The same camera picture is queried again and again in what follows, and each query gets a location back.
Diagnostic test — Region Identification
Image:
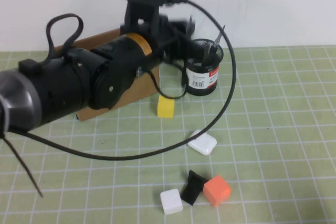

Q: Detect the thick black camera cable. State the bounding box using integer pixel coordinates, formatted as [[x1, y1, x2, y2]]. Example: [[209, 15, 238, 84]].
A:
[[6, 0, 237, 161]]

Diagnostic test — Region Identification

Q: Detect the orange foam block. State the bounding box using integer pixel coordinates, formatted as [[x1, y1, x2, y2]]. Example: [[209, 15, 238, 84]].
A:
[[203, 173, 232, 207]]

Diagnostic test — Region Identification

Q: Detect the green checked table cloth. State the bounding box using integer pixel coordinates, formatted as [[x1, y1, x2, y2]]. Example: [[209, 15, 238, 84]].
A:
[[0, 46, 336, 224]]

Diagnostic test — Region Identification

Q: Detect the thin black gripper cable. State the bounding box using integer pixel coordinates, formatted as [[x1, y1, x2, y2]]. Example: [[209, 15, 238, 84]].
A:
[[146, 69, 190, 100]]

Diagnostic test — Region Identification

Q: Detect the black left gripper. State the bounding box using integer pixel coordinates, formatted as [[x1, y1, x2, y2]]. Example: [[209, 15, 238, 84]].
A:
[[120, 15, 196, 62]]

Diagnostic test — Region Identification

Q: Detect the white foam block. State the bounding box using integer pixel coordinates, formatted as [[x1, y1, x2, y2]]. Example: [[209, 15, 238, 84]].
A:
[[160, 187, 184, 215]]

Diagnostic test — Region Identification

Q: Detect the black mesh pen holder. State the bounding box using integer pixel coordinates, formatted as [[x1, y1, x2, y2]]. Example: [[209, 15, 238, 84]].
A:
[[183, 39, 225, 96]]

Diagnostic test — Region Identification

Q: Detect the white earbuds case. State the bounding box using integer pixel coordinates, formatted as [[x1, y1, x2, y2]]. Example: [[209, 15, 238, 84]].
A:
[[187, 129, 218, 155]]

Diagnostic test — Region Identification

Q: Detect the black-handled screwdriver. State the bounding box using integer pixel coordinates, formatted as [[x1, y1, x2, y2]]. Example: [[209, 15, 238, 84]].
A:
[[207, 25, 226, 59]]

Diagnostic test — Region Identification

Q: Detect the dark cable tie tail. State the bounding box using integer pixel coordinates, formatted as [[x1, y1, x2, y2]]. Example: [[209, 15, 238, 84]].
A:
[[0, 133, 44, 198]]

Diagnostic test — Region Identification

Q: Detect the black foam block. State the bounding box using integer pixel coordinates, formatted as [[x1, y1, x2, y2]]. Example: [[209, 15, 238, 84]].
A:
[[180, 168, 209, 205]]

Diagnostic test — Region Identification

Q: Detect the braided cable loop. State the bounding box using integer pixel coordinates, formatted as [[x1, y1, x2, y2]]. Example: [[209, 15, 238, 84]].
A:
[[46, 13, 85, 61]]

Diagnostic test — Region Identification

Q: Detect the brown cardboard box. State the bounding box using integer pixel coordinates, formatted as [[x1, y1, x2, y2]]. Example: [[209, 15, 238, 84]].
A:
[[51, 28, 161, 121]]

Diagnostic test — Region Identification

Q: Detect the yellow foam block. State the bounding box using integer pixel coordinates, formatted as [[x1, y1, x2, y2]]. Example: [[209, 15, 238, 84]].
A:
[[156, 95, 176, 118]]

